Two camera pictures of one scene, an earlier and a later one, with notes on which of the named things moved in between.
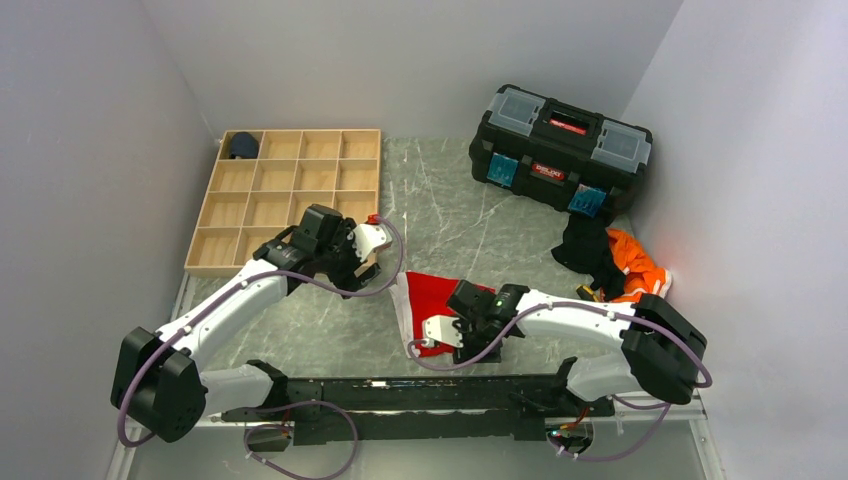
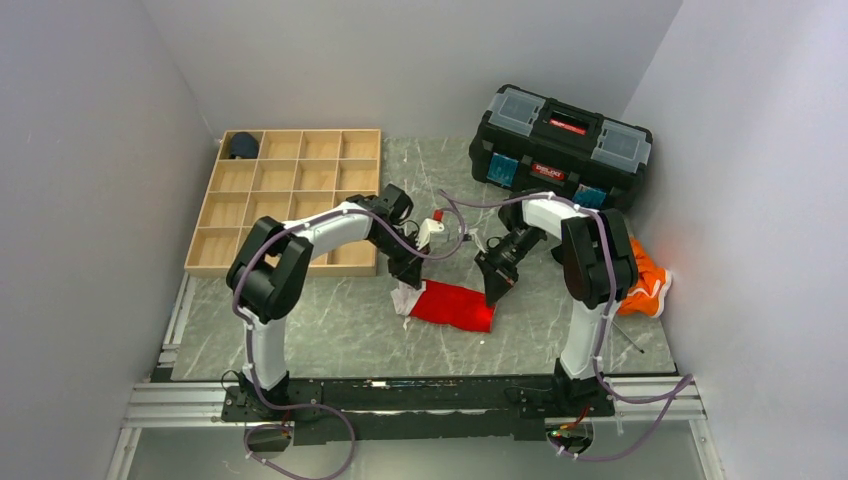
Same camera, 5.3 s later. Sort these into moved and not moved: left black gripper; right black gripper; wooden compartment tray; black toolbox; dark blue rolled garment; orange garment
Moved: right black gripper; left black gripper
Not moved: wooden compartment tray; dark blue rolled garment; orange garment; black toolbox
